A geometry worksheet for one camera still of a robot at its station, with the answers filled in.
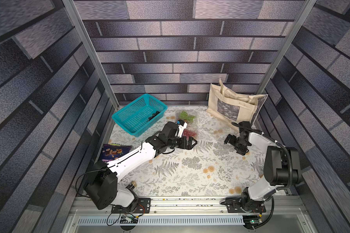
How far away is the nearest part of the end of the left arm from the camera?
593 mm

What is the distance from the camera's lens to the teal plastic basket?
1086 mm

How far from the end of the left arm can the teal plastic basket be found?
14.9 inches
